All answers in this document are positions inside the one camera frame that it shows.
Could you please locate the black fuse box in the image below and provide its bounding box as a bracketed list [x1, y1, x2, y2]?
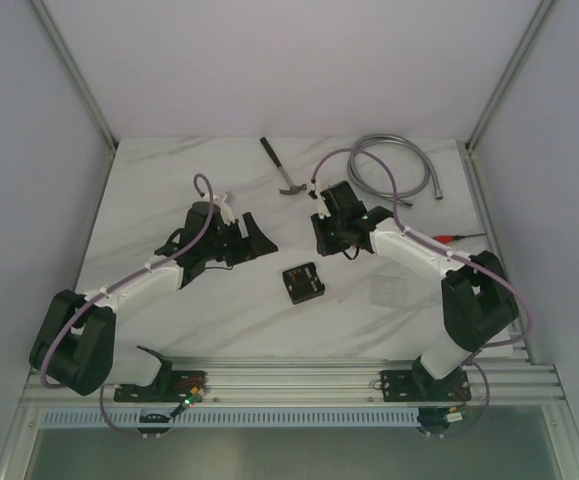
[282, 262, 325, 305]

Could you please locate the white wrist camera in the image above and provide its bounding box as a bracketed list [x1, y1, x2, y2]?
[308, 189, 331, 219]
[213, 193, 236, 225]

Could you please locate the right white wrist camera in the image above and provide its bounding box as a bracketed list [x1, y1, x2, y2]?
[308, 189, 331, 219]

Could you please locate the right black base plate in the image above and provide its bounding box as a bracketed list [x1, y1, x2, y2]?
[379, 368, 472, 403]

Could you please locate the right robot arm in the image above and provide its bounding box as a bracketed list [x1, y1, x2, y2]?
[309, 181, 519, 399]

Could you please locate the claw hammer black handle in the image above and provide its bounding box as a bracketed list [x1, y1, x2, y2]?
[259, 137, 307, 196]

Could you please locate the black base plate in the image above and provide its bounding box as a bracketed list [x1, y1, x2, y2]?
[114, 370, 206, 403]
[379, 368, 472, 403]

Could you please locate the grey slotted cable duct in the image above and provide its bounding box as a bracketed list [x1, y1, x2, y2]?
[39, 407, 464, 429]

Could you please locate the silver flexible metal hose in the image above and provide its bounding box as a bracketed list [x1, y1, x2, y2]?
[346, 132, 444, 207]

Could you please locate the red handled screwdriver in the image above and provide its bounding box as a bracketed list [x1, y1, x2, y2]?
[432, 233, 485, 245]

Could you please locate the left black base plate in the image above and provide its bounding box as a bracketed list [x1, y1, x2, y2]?
[114, 370, 206, 403]

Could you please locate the aluminium mounting rail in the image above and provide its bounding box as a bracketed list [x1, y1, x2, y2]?
[21, 355, 566, 405]

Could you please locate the clear plastic fuse box cover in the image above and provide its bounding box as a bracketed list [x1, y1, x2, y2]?
[368, 275, 408, 308]

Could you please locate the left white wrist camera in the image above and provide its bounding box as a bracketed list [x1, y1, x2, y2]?
[213, 193, 236, 225]

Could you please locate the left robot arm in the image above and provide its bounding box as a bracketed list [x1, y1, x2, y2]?
[29, 201, 278, 402]

